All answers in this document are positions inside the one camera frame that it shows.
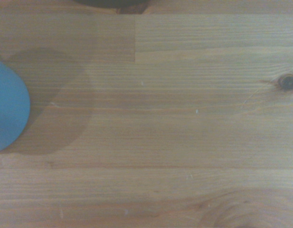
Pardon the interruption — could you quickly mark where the blue ceramic mug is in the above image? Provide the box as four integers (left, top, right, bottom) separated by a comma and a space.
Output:
0, 57, 31, 154

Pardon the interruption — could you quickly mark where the black round mug rack base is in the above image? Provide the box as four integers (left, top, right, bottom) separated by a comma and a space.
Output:
74, 0, 149, 6

